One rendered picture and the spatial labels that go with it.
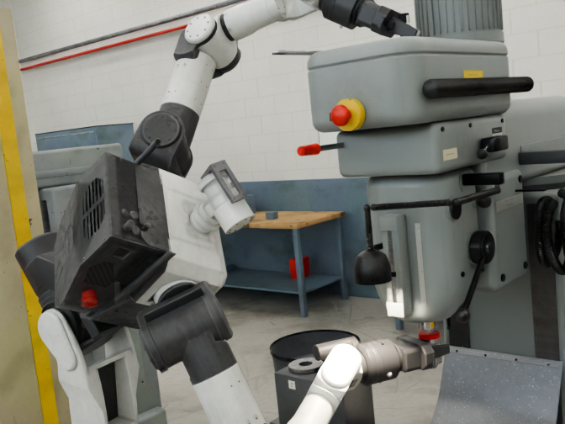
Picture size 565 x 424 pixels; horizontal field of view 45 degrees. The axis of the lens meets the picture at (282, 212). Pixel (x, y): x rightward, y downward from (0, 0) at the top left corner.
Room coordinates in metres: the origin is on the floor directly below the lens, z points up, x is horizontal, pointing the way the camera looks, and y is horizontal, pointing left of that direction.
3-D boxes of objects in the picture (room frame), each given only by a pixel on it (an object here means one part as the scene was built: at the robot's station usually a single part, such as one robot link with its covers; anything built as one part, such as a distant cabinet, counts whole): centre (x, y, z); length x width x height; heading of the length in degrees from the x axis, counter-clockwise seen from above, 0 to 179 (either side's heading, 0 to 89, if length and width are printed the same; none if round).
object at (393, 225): (1.39, -0.22, 1.45); 0.04 x 0.04 x 0.21; 49
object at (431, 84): (1.40, -0.43, 1.79); 0.45 x 0.04 x 0.04; 139
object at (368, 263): (1.31, -0.16, 1.47); 0.07 x 0.07 x 0.06
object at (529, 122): (1.85, -0.63, 1.66); 0.80 x 0.23 x 0.20; 139
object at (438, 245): (1.47, -0.30, 1.47); 0.21 x 0.19 x 0.32; 49
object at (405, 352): (1.43, -0.21, 1.23); 0.13 x 0.12 x 0.10; 24
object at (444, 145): (1.50, -0.32, 1.68); 0.34 x 0.24 x 0.10; 139
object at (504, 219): (1.62, -0.43, 1.47); 0.24 x 0.19 x 0.26; 49
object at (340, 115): (1.28, -0.13, 1.76); 0.04 x 0.03 x 0.04; 49
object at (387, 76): (1.48, -0.31, 1.81); 0.47 x 0.26 x 0.16; 139
